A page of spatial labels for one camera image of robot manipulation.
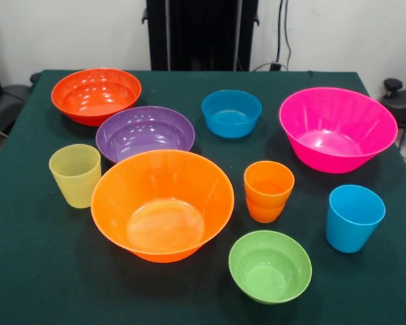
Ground blue plastic cup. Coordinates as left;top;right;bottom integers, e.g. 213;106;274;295
325;184;386;254

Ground orange plastic cup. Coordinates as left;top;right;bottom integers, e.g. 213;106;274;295
243;160;296;209
246;196;288;224

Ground small green plastic bowl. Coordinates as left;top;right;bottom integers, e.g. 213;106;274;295
227;230;313;305

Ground large pink plastic bowl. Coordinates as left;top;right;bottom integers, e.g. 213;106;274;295
278;87;399;175

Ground small blue plastic bowl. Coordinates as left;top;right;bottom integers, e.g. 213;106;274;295
201;89;263;139

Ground pale yellow-green plastic cup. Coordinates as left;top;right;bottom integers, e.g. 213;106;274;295
48;144;102;209

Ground red plastic bowl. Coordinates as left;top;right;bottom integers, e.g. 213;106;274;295
50;67;143;127

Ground purple plastic bowl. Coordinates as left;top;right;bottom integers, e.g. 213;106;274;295
95;106;196;163

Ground large orange plastic bowl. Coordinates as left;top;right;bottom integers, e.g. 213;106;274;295
90;149;235;263

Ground black wall cable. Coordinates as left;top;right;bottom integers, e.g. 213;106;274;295
270;0;292;71

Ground dark green table cloth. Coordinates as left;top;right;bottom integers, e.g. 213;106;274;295
0;69;406;325

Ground black office chair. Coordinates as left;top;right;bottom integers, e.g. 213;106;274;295
380;78;406;152
0;43;31;136

